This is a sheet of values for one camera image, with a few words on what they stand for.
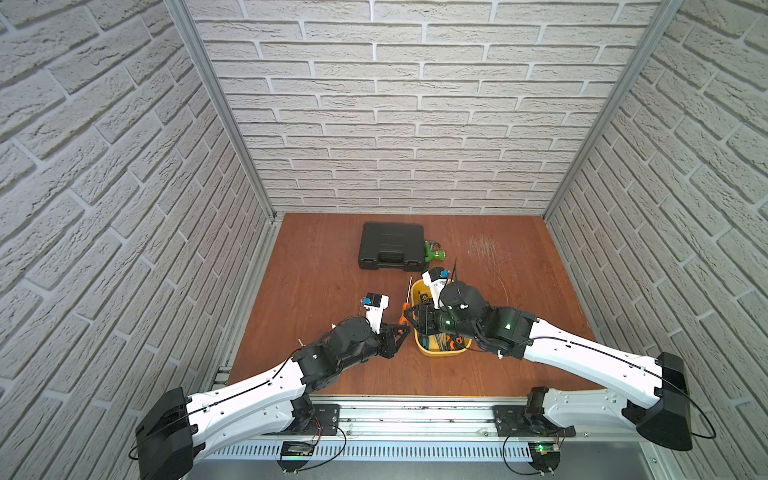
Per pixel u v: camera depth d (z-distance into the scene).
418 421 0.76
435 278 0.64
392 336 0.65
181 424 0.42
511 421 0.74
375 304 0.67
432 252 1.06
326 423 0.73
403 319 0.71
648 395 0.40
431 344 0.86
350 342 0.55
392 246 1.06
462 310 0.51
